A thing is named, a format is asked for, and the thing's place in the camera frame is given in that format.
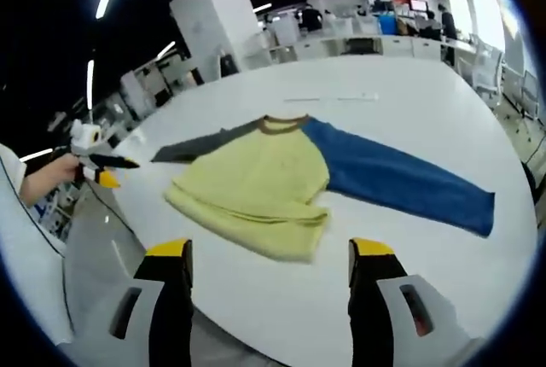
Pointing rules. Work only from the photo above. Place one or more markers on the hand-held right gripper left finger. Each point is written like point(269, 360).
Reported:
point(170, 298)

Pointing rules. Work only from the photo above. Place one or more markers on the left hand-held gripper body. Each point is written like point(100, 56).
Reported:
point(85, 138)

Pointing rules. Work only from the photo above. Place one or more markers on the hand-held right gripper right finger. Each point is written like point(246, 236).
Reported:
point(367, 298)

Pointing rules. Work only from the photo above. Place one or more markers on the yellow garment grey blue sleeves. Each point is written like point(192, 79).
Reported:
point(256, 179)

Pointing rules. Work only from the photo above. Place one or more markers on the person's left hand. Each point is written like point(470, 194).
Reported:
point(66, 170)

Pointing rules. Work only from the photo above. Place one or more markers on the grey mesh chair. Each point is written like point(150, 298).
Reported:
point(98, 230)

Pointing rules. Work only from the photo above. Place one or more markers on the person's white shirt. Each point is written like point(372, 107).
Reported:
point(25, 264)

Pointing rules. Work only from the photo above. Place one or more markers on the white square pillar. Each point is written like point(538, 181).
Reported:
point(213, 21)

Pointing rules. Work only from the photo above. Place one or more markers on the white desk row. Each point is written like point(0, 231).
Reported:
point(401, 47)

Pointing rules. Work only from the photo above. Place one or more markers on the white office chair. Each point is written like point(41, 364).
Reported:
point(529, 94)
point(486, 68)

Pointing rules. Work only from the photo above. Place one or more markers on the blue bin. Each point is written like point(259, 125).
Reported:
point(387, 25)

